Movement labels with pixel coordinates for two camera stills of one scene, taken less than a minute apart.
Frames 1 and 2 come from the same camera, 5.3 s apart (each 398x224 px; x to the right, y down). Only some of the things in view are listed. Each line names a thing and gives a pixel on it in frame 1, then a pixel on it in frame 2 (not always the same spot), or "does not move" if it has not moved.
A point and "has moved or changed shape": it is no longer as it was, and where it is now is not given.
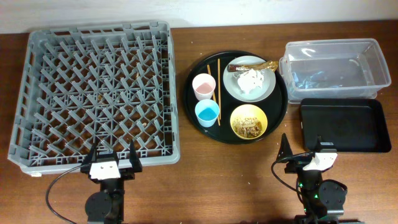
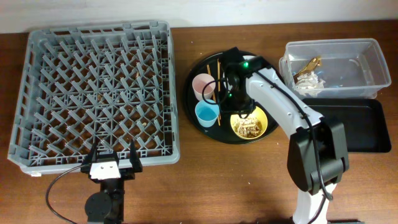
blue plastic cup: x=207 y=111 does not move
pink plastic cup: x=203 y=85 does not move
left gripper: x=128 y=173 does not move
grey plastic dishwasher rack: x=100 y=83 does not move
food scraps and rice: x=247 y=127 does not move
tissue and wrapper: x=250 y=79 has moved or changed shape
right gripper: x=297 y=163 → x=247 y=107
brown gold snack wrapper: x=270 y=65 has moved or changed shape
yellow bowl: x=249 y=121 does not move
